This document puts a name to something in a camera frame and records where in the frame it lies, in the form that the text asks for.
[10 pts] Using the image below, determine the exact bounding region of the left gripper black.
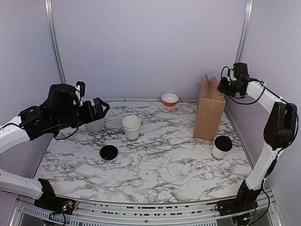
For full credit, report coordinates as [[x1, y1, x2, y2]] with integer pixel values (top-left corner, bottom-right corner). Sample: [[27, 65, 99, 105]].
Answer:
[[53, 97, 110, 131]]

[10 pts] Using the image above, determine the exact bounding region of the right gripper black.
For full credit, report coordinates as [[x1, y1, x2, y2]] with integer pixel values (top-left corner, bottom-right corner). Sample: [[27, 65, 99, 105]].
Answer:
[[217, 77, 241, 97]]

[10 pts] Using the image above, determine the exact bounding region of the brown paper bag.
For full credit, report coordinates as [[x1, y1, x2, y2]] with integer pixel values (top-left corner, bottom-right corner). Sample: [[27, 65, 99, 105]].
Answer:
[[193, 75, 226, 141]]

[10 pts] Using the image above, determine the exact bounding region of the black plastic cup lid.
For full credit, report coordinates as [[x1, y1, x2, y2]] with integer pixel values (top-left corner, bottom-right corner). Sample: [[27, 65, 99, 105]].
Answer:
[[214, 136, 232, 152]]

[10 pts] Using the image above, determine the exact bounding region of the white paper cup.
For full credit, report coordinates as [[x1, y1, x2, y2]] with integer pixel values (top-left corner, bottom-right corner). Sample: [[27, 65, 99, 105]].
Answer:
[[211, 146, 228, 161]]

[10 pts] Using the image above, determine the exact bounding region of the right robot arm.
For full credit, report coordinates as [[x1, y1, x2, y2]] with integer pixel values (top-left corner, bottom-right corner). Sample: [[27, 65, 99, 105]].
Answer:
[[215, 77, 299, 216]]

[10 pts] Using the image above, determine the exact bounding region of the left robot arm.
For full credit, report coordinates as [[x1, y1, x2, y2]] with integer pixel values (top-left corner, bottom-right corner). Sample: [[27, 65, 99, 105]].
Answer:
[[0, 81, 110, 210]]

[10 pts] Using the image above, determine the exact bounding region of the grey cylindrical canister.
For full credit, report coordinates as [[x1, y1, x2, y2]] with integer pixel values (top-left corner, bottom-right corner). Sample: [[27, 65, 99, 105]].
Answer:
[[86, 118, 104, 133]]

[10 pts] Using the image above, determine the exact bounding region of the stack of white paper cups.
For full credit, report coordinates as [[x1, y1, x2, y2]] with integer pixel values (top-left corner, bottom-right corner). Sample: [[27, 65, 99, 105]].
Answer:
[[122, 115, 141, 142]]

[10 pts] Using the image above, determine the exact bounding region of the orange white bowl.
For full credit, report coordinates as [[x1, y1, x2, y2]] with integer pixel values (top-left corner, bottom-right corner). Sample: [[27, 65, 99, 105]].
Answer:
[[161, 93, 179, 107]]

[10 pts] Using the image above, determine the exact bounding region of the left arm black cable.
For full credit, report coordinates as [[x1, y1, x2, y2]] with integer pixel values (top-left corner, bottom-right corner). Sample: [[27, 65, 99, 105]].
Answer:
[[0, 122, 80, 141]]

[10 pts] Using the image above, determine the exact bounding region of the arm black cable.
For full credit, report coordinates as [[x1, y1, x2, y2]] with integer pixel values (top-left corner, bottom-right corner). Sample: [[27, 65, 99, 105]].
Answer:
[[221, 65, 297, 165], [0, 122, 80, 141]]

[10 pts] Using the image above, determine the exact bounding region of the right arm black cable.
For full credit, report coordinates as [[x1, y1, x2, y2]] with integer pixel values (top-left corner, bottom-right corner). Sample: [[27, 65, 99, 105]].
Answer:
[[221, 65, 297, 165]]

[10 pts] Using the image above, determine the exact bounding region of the right aluminium frame post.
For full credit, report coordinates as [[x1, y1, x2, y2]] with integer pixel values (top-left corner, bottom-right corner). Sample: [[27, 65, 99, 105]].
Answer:
[[235, 0, 254, 63]]

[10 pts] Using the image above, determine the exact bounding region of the aluminium frame post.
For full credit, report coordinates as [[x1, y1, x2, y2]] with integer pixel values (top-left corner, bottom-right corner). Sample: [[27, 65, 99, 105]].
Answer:
[[45, 0, 66, 84], [235, 0, 254, 63]]

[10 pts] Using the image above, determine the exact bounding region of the front aluminium rail base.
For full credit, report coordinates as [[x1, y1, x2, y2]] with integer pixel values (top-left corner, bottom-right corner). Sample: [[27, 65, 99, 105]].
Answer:
[[8, 190, 283, 226]]

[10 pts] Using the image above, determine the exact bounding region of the left aluminium frame post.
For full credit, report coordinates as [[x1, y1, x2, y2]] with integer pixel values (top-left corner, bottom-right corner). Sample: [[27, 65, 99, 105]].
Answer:
[[45, 0, 66, 84]]

